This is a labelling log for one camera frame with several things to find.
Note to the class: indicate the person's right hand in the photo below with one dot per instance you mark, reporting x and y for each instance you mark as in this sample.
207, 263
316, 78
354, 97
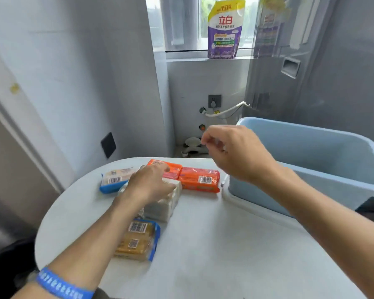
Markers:
241, 152

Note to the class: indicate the person's left hand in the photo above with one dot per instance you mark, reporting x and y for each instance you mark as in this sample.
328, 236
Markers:
146, 186

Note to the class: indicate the person's left fingers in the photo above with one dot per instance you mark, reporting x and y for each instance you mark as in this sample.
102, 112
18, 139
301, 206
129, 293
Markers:
160, 169

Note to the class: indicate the person's right fingers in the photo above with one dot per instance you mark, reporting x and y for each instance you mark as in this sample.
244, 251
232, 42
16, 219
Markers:
212, 138

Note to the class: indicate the white soap packet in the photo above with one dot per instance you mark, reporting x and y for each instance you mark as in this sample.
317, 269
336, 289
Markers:
163, 205

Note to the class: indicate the person's left forearm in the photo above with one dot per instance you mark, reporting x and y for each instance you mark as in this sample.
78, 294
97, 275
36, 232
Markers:
93, 242

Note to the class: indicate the person's right forearm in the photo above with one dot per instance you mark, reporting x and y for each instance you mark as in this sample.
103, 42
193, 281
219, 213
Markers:
330, 227

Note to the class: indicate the orange soap packet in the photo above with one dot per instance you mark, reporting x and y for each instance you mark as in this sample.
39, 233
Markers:
199, 180
174, 169

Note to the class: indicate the white drain pipe fitting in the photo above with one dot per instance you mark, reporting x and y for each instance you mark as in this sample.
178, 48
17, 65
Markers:
193, 146

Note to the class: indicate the pale soap packet blue wrap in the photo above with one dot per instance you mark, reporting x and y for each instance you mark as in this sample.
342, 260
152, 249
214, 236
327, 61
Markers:
115, 180

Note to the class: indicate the yellow soap packet blue wrap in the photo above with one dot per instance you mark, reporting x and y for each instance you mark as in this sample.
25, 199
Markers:
138, 241

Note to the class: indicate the purple white detergent pouch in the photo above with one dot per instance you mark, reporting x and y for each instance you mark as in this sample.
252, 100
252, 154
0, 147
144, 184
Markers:
225, 31

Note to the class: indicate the light blue plastic bin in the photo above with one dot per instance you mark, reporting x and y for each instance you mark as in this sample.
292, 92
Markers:
318, 165

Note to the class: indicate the window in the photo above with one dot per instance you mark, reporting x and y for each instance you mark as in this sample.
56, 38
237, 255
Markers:
180, 24

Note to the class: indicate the grey appliance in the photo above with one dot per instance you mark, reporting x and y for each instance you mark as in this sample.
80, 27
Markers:
324, 74

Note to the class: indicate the blue wristband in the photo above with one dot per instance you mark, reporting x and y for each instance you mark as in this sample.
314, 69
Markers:
59, 284

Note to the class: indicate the black object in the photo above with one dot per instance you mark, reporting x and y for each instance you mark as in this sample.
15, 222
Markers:
372, 211

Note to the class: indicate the grey wall socket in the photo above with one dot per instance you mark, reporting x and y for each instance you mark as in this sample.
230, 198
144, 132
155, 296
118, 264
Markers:
214, 101

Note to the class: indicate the black wall plate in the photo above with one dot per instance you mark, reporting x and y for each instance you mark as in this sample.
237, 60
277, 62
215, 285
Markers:
108, 145

